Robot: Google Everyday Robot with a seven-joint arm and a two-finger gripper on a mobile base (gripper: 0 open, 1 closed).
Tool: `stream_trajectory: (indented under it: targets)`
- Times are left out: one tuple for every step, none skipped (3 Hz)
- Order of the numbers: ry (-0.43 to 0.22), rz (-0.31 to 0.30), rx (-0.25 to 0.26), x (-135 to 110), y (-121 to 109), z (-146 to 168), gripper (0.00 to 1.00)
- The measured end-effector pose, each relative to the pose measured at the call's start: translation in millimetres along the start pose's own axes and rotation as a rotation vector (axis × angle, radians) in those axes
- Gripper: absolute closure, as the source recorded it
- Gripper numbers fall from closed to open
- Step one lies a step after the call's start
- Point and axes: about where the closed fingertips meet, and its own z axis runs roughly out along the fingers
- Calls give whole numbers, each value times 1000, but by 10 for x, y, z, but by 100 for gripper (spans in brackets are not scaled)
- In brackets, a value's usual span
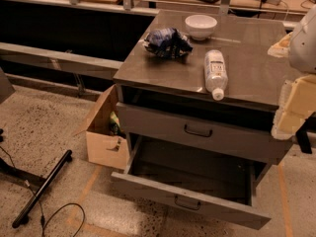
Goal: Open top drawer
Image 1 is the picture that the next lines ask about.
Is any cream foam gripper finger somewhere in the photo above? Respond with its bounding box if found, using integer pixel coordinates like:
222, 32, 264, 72
268, 33, 292, 58
271, 74, 316, 140

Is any grey top drawer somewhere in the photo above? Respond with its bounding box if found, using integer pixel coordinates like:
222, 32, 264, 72
117, 103, 292, 164

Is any grey drawer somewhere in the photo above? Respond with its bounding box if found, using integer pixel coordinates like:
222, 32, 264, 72
117, 103, 292, 164
112, 136, 271, 230

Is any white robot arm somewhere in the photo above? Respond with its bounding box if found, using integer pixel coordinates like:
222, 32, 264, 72
268, 5, 316, 140

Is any grey metal drawer cabinet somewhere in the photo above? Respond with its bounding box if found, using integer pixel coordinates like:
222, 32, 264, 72
113, 9, 305, 180

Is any grey bottom drawer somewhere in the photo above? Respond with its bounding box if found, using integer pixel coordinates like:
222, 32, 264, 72
112, 136, 271, 230

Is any clear plastic water bottle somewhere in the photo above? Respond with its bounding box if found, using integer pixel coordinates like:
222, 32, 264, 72
204, 49, 228, 101

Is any white ceramic bowl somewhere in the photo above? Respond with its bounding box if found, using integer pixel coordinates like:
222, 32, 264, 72
185, 15, 217, 40

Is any crumpled blue chip bag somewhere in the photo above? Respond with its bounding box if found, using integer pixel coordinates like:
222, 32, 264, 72
143, 28, 193, 59

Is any green item in box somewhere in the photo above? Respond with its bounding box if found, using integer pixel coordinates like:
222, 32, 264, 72
109, 112, 121, 135

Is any cardboard box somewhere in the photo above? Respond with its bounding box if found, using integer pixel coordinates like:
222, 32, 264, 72
73, 86, 129, 170

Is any black stand leg bar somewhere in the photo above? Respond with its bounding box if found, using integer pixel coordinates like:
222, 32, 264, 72
12, 150, 72, 229

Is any grey metal bench rail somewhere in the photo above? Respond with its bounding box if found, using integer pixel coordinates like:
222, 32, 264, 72
0, 42, 122, 80

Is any black floor cable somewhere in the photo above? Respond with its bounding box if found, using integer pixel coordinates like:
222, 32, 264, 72
0, 145, 86, 237

